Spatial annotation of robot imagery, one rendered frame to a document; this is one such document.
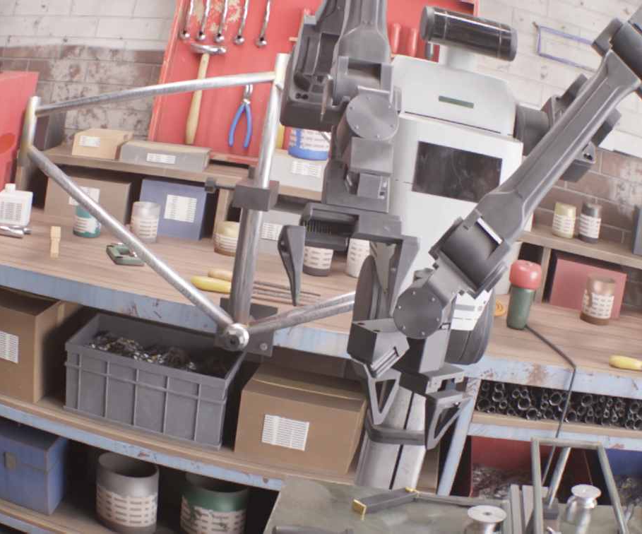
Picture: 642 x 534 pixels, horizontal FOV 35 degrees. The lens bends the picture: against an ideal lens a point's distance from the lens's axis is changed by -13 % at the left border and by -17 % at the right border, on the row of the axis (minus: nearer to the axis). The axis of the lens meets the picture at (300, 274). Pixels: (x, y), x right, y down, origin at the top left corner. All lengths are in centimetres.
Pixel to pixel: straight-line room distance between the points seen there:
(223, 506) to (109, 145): 103
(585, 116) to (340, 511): 59
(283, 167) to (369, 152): 181
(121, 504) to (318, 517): 146
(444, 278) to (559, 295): 177
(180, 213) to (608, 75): 190
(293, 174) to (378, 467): 124
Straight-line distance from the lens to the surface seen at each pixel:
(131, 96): 230
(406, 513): 142
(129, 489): 277
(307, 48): 161
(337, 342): 242
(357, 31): 130
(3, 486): 288
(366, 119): 118
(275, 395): 256
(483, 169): 174
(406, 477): 191
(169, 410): 260
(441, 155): 173
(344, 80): 128
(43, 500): 284
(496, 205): 131
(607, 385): 248
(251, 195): 225
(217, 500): 277
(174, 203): 305
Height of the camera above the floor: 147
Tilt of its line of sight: 13 degrees down
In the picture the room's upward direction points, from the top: 9 degrees clockwise
